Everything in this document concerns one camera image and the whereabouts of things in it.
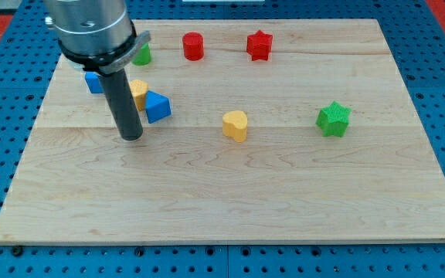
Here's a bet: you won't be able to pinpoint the black clamp ring mount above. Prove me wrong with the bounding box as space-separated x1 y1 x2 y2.
58 23 151 75

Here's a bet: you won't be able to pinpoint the green half-hidden block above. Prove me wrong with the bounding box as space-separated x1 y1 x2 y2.
132 43 151 66

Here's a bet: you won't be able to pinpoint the wooden board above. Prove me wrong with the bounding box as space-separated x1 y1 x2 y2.
0 19 445 246

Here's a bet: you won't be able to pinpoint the blue cube block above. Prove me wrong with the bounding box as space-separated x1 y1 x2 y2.
85 72 103 94

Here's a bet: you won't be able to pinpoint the red cylinder block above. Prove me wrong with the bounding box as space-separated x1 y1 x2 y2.
182 32 204 61

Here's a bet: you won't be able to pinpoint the red star block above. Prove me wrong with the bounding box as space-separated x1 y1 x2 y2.
246 30 273 61

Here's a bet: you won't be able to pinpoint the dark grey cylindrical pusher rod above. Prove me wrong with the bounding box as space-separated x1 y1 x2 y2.
98 69 143 141

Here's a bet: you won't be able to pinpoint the green star block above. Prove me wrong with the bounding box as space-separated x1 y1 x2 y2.
316 101 352 137

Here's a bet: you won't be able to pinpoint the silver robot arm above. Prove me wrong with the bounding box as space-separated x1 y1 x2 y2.
44 0 151 141

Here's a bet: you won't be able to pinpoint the yellow block behind rod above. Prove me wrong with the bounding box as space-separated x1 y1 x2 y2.
129 80 149 111

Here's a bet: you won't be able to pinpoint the yellow heart block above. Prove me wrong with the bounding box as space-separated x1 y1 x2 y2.
222 110 248 143

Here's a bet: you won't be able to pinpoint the blue triangular block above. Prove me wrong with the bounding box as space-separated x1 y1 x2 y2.
144 90 172 124

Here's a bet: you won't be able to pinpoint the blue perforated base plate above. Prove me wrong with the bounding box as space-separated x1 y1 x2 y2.
0 0 445 277

